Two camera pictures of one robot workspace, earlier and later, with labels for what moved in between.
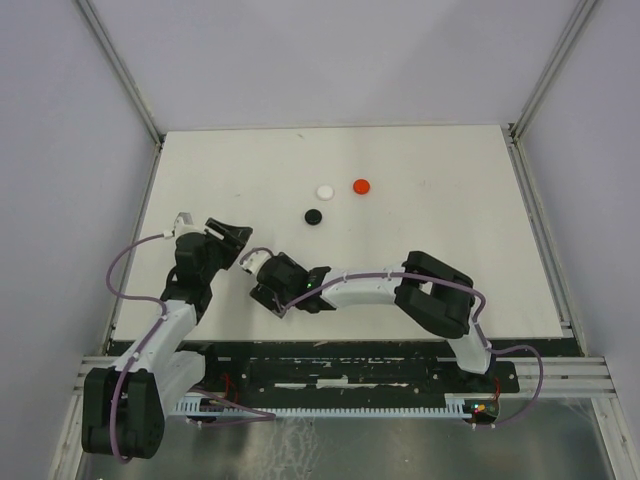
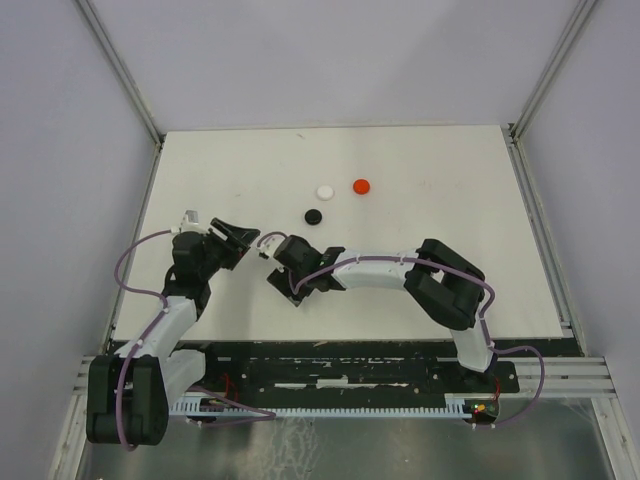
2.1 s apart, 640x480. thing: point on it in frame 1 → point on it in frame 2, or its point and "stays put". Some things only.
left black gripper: (233, 241) stays put
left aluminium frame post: (154, 131) stays put
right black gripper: (263, 294) → (281, 281)
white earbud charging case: (325, 192) stays put
